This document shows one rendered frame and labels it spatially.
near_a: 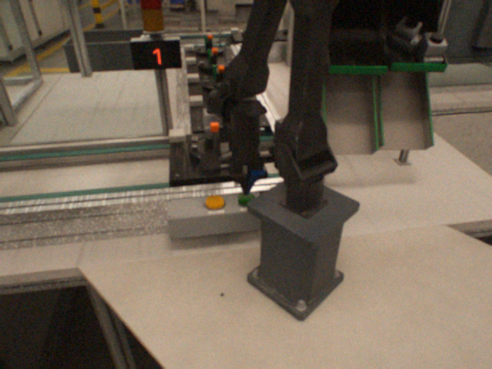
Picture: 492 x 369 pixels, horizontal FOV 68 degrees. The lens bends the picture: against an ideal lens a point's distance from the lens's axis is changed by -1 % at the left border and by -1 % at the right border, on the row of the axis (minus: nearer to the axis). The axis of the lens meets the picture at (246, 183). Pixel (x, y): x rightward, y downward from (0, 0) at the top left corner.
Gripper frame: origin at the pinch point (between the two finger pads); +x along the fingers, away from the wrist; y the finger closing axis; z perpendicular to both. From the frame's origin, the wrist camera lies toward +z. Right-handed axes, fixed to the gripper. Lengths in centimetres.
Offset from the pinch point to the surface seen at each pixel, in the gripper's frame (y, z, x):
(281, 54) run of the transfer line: -43, 138, 10
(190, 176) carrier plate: 11.9, 10.5, 4.1
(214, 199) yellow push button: 6.9, -0.1, 3.9
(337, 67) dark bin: -23.2, 13.1, -19.6
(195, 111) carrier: 8, 49, 4
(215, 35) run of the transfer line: -10, 167, 5
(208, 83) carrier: 2, 70, 2
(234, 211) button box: 3.2, -3.3, 5.2
